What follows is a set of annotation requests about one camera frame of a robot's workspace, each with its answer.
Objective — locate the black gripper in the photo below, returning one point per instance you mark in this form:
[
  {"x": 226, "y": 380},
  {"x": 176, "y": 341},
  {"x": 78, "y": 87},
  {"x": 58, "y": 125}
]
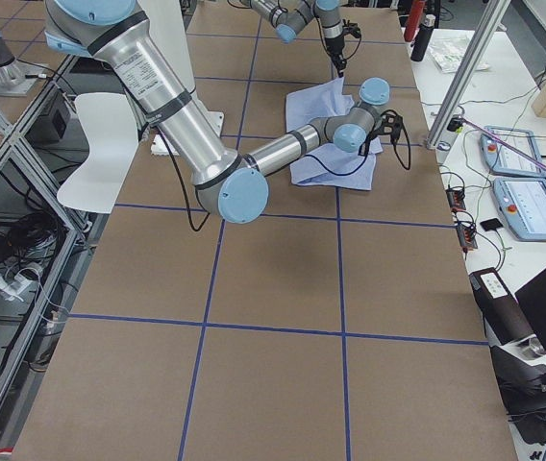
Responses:
[{"x": 335, "y": 47}]

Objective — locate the blue striped button shirt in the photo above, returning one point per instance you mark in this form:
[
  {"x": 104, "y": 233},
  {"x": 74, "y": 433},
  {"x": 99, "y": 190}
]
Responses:
[{"x": 332, "y": 164}]

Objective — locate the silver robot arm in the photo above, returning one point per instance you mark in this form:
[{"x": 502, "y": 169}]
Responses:
[
  {"x": 226, "y": 183},
  {"x": 289, "y": 24}
]

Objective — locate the black water bottle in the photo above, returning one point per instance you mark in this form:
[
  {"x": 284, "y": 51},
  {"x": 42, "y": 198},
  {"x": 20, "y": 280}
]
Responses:
[{"x": 423, "y": 37}]

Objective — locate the orange circuit board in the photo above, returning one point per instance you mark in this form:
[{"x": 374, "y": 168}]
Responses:
[{"x": 455, "y": 198}]

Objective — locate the white plastic chair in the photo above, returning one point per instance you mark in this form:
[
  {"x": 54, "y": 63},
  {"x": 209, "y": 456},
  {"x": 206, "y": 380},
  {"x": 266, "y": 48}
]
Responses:
[{"x": 111, "y": 132}]

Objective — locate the lower teach pendant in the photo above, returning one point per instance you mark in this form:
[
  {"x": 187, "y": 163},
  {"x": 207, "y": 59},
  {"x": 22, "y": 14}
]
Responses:
[{"x": 522, "y": 202}]

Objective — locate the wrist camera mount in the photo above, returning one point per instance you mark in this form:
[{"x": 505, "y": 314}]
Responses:
[
  {"x": 352, "y": 29},
  {"x": 392, "y": 125}
]

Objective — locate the aluminium frame post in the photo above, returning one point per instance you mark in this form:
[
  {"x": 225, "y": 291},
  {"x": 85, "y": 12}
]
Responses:
[{"x": 483, "y": 34}]

